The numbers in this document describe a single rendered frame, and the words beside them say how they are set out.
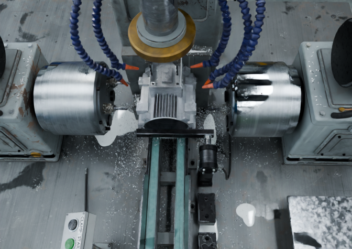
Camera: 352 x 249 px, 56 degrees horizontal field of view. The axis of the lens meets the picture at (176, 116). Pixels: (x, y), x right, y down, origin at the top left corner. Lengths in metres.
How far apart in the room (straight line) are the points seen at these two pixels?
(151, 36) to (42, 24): 1.01
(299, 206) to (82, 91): 0.77
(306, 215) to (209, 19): 0.70
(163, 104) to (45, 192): 0.58
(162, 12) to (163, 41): 0.08
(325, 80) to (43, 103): 0.85
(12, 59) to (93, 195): 0.54
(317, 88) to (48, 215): 1.00
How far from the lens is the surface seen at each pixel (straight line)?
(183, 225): 1.09
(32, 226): 1.33
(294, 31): 1.68
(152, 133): 1.07
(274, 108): 1.02
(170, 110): 1.03
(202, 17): 1.14
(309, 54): 1.13
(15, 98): 1.11
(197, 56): 1.09
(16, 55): 1.19
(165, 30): 0.84
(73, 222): 0.99
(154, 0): 0.77
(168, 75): 1.05
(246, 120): 1.02
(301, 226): 1.15
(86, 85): 1.04
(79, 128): 1.10
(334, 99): 1.04
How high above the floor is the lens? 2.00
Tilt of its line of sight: 62 degrees down
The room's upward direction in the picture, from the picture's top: 4 degrees counter-clockwise
